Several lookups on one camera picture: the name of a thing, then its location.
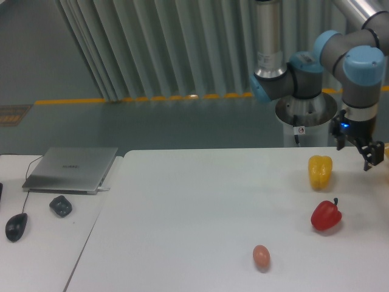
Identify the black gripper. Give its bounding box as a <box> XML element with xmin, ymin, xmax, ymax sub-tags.
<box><xmin>330</xmin><ymin>114</ymin><xmax>384</xmax><ymax>171</ymax></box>

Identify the yellow bell pepper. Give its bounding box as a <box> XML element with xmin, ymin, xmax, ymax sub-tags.
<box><xmin>308</xmin><ymin>155</ymin><xmax>332</xmax><ymax>190</ymax></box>

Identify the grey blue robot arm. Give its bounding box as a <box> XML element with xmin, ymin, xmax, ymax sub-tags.
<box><xmin>250</xmin><ymin>1</ymin><xmax>388</xmax><ymax>170</ymax></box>

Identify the wooden basket edge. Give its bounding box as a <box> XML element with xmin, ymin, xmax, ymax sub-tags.
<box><xmin>384</xmin><ymin>142</ymin><xmax>389</xmax><ymax>160</ymax></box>

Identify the red bell pepper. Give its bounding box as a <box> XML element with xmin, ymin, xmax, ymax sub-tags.
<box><xmin>311</xmin><ymin>198</ymin><xmax>342</xmax><ymax>231</ymax></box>

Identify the brown egg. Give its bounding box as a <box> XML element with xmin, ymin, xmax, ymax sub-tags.
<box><xmin>252</xmin><ymin>245</ymin><xmax>270</xmax><ymax>268</ymax></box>

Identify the grey pleated curtain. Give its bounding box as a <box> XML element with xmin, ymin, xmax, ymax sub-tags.
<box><xmin>58</xmin><ymin>1</ymin><xmax>328</xmax><ymax>102</ymax></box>

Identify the silver laptop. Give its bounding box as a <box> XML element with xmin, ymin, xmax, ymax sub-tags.
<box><xmin>22</xmin><ymin>147</ymin><xmax>117</xmax><ymax>195</ymax></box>

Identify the small black plastic tray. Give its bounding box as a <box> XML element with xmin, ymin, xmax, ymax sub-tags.
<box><xmin>49</xmin><ymin>195</ymin><xmax>72</xmax><ymax>218</ymax></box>

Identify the black computer mouse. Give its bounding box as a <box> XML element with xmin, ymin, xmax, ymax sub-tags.
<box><xmin>5</xmin><ymin>213</ymin><xmax>28</xmax><ymax>242</ymax></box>

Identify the dark object at left edge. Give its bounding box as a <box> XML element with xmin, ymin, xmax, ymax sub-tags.
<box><xmin>0</xmin><ymin>183</ymin><xmax>4</xmax><ymax>202</ymax></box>

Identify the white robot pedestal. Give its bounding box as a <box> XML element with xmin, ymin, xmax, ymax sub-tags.
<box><xmin>275</xmin><ymin>93</ymin><xmax>337</xmax><ymax>147</ymax></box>

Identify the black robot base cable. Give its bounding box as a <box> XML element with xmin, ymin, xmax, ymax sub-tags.
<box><xmin>292</xmin><ymin>114</ymin><xmax>302</xmax><ymax>148</ymax></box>

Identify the black mouse cable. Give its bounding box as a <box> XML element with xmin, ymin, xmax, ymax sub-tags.
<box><xmin>20</xmin><ymin>153</ymin><xmax>46</xmax><ymax>215</ymax></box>

